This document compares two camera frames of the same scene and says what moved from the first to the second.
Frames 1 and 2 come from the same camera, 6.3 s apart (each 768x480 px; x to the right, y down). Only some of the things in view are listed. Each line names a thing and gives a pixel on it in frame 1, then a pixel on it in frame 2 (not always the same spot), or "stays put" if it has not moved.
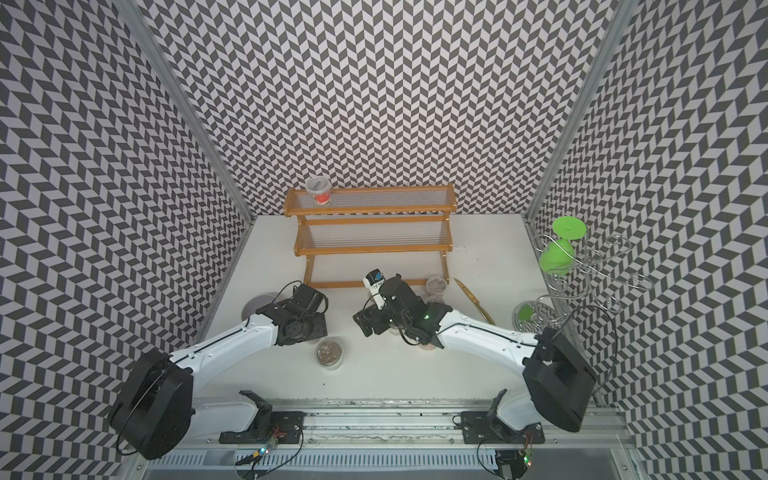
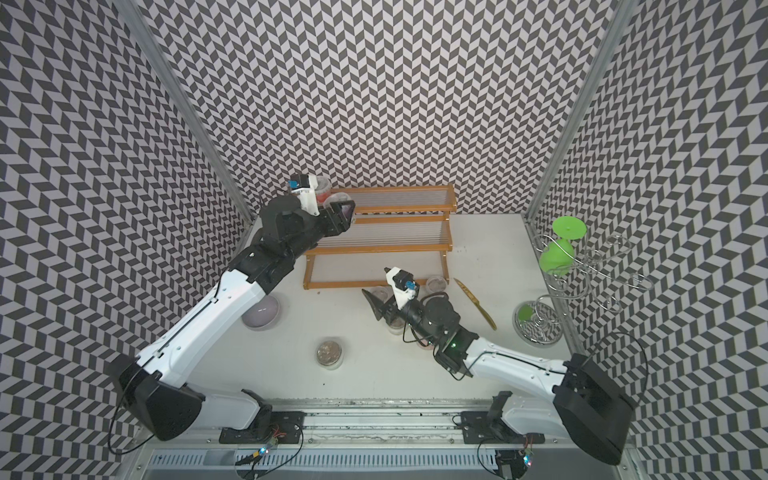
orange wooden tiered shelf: [374, 236] stays put
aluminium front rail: [398, 425] stays put
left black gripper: [320, 328] -> [333, 227]
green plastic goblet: [557, 257] stays put
